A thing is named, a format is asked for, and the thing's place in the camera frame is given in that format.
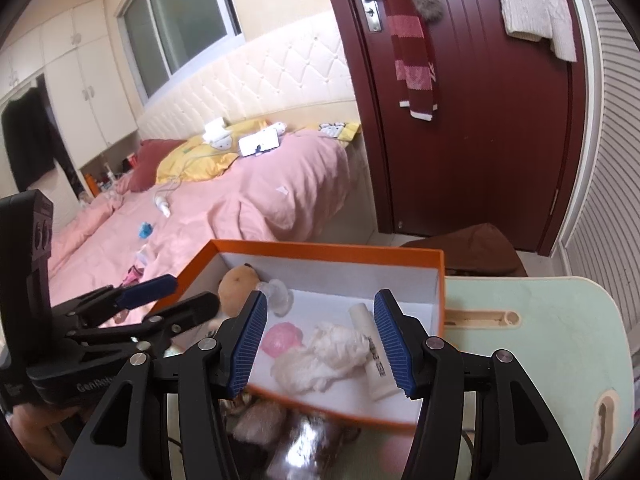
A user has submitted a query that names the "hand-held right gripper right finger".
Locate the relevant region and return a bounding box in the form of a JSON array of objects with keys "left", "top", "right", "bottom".
[{"left": 372, "top": 288, "right": 583, "bottom": 480}]

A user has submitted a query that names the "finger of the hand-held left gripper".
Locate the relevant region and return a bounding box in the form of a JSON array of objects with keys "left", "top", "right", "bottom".
[
  {"left": 62, "top": 274, "right": 179, "bottom": 328},
  {"left": 132, "top": 291, "right": 222, "bottom": 356}
]

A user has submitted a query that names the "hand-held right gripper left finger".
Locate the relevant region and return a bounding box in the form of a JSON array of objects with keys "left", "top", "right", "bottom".
[{"left": 60, "top": 290, "right": 269, "bottom": 480}]

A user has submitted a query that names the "white tube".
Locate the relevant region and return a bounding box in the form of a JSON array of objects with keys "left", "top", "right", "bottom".
[{"left": 348, "top": 302, "right": 398, "bottom": 402}]

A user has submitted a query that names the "pink round object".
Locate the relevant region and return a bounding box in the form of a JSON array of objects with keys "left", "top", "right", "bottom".
[{"left": 263, "top": 322, "right": 304, "bottom": 359}]

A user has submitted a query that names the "brown plush toy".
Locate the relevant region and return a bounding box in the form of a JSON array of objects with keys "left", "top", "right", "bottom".
[{"left": 217, "top": 264, "right": 258, "bottom": 318}]

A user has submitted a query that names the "clear plastic cap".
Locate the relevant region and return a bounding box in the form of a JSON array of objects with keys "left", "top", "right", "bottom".
[{"left": 257, "top": 280, "right": 294, "bottom": 317}]

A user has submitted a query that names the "orange cardboard box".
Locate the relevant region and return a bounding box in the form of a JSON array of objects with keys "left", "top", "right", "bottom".
[{"left": 145, "top": 239, "right": 446, "bottom": 428}]

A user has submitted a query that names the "white tissue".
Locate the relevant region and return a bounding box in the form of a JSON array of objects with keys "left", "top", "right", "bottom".
[{"left": 271, "top": 321, "right": 373, "bottom": 393}]

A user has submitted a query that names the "light green cartoon desktop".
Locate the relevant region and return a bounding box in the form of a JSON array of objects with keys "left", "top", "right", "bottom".
[{"left": 165, "top": 275, "right": 636, "bottom": 480}]

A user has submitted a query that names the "person's left hand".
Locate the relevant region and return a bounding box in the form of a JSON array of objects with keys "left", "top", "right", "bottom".
[{"left": 7, "top": 402, "right": 83, "bottom": 466}]

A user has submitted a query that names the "pink blanket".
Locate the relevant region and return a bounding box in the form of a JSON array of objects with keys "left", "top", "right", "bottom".
[{"left": 47, "top": 132, "right": 361, "bottom": 331}]

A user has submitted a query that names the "bubble wrap bundle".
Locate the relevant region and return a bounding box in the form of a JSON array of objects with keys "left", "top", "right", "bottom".
[{"left": 265, "top": 410, "right": 346, "bottom": 480}]

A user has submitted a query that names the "brown cushion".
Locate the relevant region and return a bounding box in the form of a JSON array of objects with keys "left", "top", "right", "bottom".
[{"left": 400, "top": 223, "right": 528, "bottom": 278}]

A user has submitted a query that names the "dark red pillow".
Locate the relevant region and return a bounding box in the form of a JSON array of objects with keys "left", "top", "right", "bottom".
[{"left": 127, "top": 139, "right": 186, "bottom": 193}]

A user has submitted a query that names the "black hanging garment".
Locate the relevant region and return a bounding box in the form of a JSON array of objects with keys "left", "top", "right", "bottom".
[{"left": 0, "top": 85, "right": 83, "bottom": 201}]

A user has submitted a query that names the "white tissue pack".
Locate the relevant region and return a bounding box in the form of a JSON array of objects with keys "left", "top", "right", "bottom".
[{"left": 202, "top": 116, "right": 233, "bottom": 151}]

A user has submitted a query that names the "white rectangular device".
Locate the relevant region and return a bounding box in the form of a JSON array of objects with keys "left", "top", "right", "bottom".
[{"left": 237, "top": 127, "right": 281, "bottom": 158}]

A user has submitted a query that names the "white wardrobe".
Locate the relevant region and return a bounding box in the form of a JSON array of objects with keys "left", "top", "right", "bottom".
[{"left": 0, "top": 0, "right": 141, "bottom": 226}]

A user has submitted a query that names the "yellow cartoon pillow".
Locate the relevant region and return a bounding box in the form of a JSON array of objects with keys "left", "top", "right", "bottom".
[{"left": 317, "top": 120, "right": 362, "bottom": 142}]

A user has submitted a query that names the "dark red door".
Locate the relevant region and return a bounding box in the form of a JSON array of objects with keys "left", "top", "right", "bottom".
[{"left": 317, "top": 0, "right": 588, "bottom": 256}]

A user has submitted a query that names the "cream padded headboard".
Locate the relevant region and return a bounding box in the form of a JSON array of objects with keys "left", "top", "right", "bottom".
[{"left": 135, "top": 10, "right": 358, "bottom": 143}]

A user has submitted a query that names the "white slatted door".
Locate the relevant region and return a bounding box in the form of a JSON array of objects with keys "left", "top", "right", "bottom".
[{"left": 560, "top": 0, "right": 640, "bottom": 401}]

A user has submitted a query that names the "window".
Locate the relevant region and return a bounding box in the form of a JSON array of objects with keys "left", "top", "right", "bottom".
[{"left": 114, "top": 0, "right": 246, "bottom": 106}]

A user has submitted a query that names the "red striped scarf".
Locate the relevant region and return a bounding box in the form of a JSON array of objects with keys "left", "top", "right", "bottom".
[{"left": 350, "top": 0, "right": 441, "bottom": 122}]

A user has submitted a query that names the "white knitted sweater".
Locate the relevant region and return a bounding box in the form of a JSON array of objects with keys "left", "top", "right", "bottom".
[{"left": 435, "top": 0, "right": 578, "bottom": 63}]

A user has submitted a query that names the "white charging cable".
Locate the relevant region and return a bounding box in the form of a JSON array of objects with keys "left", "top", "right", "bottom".
[{"left": 152, "top": 157, "right": 221, "bottom": 201}]

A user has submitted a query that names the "silver door handle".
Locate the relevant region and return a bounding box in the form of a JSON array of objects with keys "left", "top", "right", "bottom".
[{"left": 356, "top": 0, "right": 383, "bottom": 33}]

